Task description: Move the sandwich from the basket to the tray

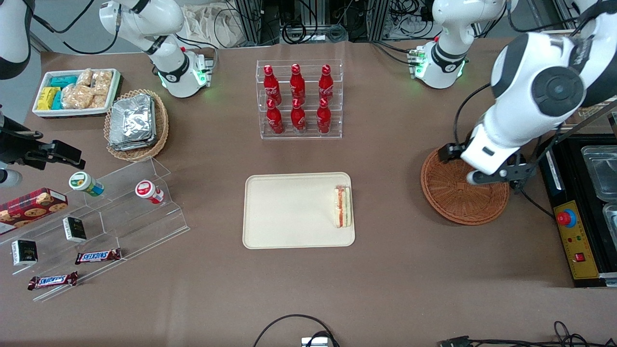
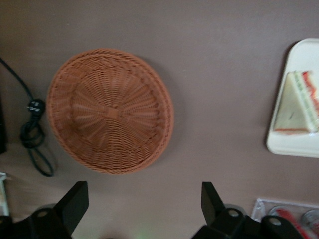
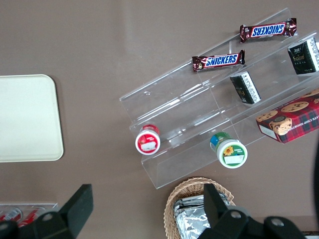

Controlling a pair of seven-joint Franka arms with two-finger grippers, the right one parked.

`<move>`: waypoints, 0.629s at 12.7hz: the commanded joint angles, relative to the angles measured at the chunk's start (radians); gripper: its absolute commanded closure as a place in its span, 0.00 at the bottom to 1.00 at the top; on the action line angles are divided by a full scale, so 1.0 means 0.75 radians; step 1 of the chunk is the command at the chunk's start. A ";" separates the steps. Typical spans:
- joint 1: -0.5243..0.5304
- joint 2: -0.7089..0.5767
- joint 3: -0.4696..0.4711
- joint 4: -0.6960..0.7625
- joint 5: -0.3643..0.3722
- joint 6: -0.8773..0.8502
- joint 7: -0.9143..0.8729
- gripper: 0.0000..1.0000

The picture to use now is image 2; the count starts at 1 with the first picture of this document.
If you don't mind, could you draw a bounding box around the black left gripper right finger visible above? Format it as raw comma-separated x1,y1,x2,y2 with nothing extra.
191,181,306,239

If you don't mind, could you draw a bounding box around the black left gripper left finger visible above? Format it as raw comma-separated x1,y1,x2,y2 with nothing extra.
0,181,90,239

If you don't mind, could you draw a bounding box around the triangle sandwich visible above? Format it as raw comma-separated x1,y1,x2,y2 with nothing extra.
272,70,319,135

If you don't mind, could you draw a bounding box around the cream plastic tray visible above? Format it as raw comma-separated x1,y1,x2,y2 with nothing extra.
264,38,319,158

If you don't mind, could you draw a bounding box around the round brown wicker basket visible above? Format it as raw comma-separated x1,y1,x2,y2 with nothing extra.
46,48,174,175

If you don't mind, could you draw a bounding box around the clear acrylic organizer box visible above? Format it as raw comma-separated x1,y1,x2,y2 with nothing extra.
250,198,319,239

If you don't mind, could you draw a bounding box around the black power cable with plug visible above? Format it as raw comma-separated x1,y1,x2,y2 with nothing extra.
0,57,54,178

